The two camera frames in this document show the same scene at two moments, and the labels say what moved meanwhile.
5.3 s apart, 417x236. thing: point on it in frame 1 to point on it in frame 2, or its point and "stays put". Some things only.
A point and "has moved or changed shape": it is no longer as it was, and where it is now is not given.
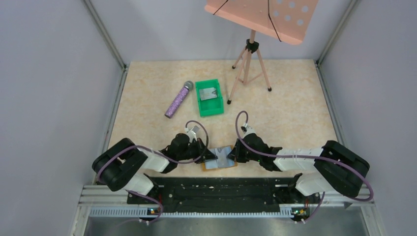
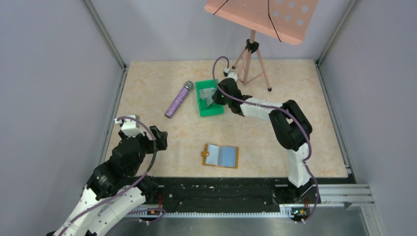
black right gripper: (240, 151) to (220, 97)
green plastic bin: (211, 106) stays put
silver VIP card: (206, 94) has moved or changed shape
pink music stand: (288, 20) stays put
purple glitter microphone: (188, 86) stays put
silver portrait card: (222, 154) to (209, 100)
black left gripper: (200, 151) to (157, 138)
